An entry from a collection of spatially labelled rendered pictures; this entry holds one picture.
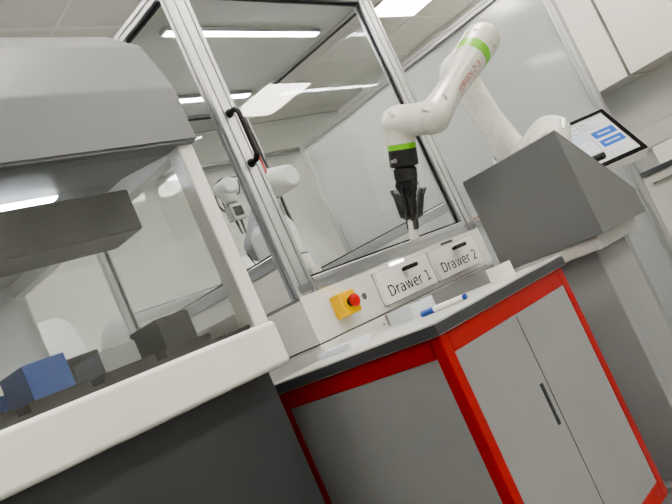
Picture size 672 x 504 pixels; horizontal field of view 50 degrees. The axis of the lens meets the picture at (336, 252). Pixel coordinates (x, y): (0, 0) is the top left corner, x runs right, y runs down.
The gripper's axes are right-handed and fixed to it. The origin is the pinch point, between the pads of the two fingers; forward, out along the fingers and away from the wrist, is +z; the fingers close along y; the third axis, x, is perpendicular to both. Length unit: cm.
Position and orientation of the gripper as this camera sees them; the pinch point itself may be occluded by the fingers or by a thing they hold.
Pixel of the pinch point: (413, 229)
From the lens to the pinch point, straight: 232.2
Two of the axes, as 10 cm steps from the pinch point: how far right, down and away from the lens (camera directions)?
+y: 7.5, -0.1, -6.7
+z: 1.5, 9.8, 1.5
